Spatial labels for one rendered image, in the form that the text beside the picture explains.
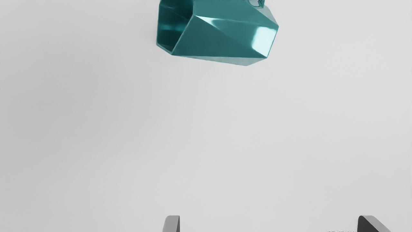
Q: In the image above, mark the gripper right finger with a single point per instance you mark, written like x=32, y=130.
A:
x=370, y=225

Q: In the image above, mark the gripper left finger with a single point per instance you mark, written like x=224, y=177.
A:
x=171, y=224

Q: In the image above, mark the teal faceted mug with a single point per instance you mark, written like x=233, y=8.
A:
x=219, y=35

